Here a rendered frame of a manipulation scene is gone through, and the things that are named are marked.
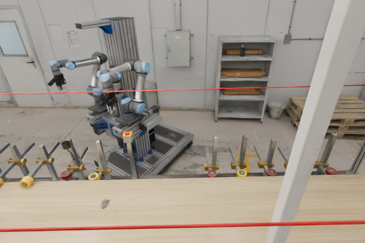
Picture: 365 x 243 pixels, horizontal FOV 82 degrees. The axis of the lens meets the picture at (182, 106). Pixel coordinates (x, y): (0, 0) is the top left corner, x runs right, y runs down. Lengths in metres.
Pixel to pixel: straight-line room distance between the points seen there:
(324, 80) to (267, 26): 3.60
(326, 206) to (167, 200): 1.12
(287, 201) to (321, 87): 0.39
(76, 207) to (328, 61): 1.73
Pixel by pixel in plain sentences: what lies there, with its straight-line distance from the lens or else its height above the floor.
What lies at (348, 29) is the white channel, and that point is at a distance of 0.56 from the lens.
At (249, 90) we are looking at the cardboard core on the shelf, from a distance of 4.20.
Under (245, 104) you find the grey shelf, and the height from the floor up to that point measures 0.16.
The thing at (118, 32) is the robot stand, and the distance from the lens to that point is 2.29.
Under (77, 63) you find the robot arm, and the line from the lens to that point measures 2.49.
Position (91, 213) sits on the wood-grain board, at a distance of 1.77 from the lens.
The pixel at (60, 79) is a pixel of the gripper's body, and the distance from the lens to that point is 2.62.
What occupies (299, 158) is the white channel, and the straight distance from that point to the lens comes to 0.69.
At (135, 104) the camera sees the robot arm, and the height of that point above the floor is 1.25.
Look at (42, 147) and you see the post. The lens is 2.19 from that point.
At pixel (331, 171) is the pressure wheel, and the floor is 0.91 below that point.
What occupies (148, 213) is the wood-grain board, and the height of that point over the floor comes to 0.90.
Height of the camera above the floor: 2.25
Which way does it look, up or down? 29 degrees down
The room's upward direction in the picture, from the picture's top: 2 degrees counter-clockwise
